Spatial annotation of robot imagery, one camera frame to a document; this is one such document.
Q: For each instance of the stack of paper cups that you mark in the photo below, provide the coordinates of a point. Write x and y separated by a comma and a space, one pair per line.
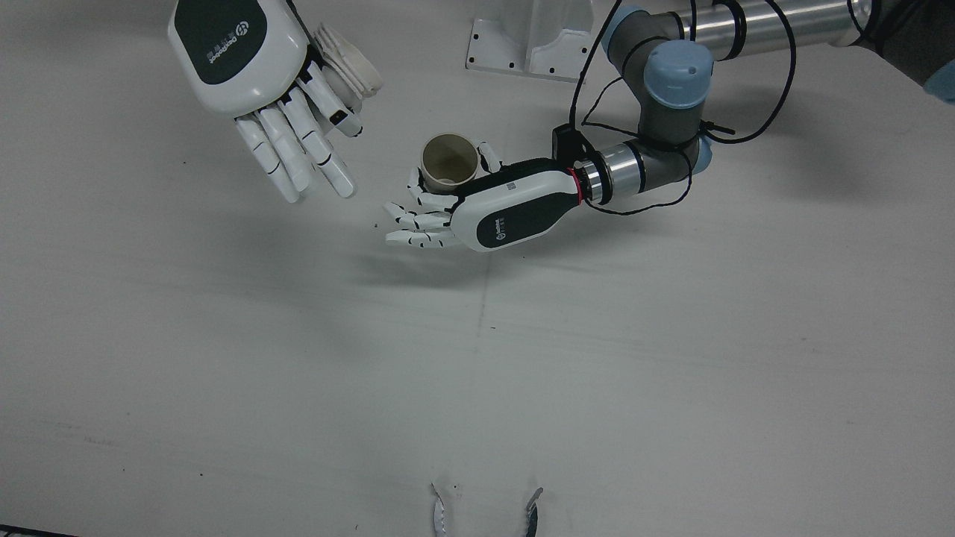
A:
358, 67

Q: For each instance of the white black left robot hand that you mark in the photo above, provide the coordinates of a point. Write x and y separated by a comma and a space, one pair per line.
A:
515, 209

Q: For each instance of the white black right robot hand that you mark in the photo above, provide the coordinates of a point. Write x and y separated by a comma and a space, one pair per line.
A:
239, 52

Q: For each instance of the white pedestal mount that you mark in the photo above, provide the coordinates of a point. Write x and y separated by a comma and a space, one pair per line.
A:
537, 45

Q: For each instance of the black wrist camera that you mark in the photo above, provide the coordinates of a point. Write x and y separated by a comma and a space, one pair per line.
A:
565, 142

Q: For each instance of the smooth beige paper cup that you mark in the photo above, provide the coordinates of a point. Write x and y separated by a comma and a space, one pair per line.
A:
448, 160

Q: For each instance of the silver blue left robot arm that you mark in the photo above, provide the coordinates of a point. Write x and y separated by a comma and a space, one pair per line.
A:
671, 74

